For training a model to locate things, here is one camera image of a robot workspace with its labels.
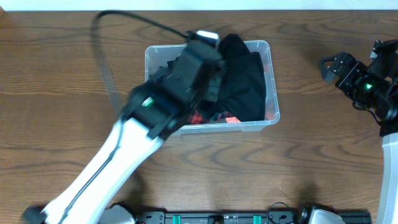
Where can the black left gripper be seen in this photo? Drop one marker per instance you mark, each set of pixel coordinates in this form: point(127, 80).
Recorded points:
point(212, 81)

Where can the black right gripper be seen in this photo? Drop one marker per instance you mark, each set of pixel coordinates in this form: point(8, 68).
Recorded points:
point(362, 71)

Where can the red navy plaid shirt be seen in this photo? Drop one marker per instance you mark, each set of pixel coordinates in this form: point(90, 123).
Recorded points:
point(197, 118)

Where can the large black garment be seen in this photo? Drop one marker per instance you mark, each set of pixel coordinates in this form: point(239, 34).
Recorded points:
point(235, 52)

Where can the pink printed garment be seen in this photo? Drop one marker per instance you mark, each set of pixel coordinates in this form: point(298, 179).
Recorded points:
point(248, 93)

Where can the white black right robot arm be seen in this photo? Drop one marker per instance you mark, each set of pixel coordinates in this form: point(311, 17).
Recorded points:
point(387, 211)

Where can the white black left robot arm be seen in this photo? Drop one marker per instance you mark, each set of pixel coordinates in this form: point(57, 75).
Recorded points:
point(155, 110)

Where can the clear plastic storage bin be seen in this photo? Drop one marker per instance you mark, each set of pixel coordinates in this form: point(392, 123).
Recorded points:
point(157, 56)

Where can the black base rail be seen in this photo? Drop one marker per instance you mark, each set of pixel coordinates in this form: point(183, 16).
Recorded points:
point(273, 216)

